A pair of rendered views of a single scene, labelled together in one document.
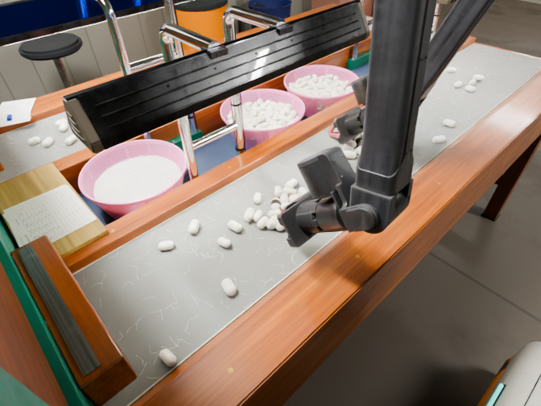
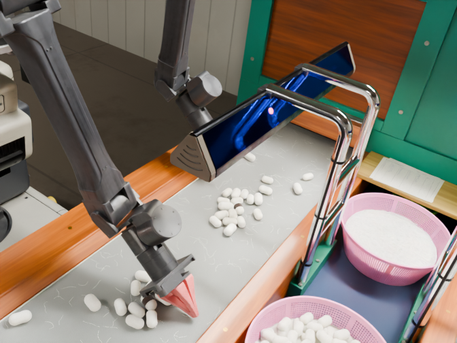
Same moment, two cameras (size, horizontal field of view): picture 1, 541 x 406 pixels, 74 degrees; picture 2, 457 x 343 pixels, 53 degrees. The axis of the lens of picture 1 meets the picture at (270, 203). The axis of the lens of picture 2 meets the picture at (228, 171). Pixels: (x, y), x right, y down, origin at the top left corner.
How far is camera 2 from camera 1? 1.46 m
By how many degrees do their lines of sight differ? 100
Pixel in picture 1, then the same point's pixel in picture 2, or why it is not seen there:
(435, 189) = (78, 220)
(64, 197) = (415, 190)
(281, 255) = (222, 177)
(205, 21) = not seen: outside the picture
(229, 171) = (299, 231)
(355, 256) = (167, 166)
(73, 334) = not seen: hidden behind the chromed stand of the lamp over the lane
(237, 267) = (249, 170)
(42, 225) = (400, 171)
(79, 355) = not seen: hidden behind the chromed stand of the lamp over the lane
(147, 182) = (376, 232)
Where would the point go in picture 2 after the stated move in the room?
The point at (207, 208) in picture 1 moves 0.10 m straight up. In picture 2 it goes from (299, 208) to (307, 177)
